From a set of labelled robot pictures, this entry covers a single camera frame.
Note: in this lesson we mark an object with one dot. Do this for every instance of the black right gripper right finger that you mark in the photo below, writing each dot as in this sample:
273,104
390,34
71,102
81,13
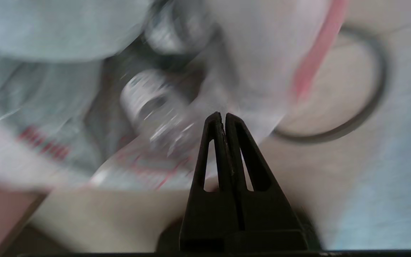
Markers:
269,217

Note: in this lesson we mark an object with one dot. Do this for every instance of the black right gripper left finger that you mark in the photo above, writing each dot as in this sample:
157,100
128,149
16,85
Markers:
209,217

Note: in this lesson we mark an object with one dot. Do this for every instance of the used translucent trash bag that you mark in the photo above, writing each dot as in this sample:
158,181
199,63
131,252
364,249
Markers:
262,53

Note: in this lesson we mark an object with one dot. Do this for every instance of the crushed clear plastic bottle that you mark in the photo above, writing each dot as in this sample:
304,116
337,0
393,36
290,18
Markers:
176,32
148,100

